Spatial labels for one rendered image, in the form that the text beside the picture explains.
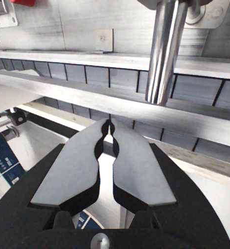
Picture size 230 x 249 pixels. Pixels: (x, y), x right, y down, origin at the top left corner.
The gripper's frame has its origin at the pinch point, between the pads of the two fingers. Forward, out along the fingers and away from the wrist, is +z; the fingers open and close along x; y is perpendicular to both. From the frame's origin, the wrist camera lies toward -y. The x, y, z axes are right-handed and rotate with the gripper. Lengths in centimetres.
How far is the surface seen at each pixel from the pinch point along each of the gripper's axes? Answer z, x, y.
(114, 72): 6.0, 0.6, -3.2
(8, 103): 7.2, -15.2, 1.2
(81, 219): 9.0, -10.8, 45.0
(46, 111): 9.0, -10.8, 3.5
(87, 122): 5.3, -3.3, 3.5
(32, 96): 10.6, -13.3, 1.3
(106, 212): 7.3, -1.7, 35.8
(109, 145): 9.5, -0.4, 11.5
